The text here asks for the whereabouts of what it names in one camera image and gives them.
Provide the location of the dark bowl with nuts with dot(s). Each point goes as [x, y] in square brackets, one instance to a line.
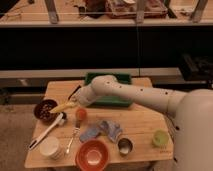
[42, 110]

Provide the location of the wooden table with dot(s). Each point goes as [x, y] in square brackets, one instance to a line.
[138, 124]

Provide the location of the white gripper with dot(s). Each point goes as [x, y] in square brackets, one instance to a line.
[85, 96]

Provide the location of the small metal cup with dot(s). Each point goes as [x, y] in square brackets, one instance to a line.
[125, 146]

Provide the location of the orange red bowl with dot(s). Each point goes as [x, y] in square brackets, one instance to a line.
[92, 155]

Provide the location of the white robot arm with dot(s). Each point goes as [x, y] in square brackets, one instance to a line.
[192, 113]

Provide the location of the white black kitchen utensil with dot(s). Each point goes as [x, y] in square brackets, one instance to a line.
[60, 119]

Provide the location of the green plastic cup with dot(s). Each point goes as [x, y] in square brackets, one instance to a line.
[160, 138]

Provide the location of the green plastic tray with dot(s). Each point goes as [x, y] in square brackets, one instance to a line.
[111, 101]

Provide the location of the orange peach fruit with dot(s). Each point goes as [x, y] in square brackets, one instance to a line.
[81, 114]

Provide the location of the blue grey cloth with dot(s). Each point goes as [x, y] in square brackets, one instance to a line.
[105, 127]

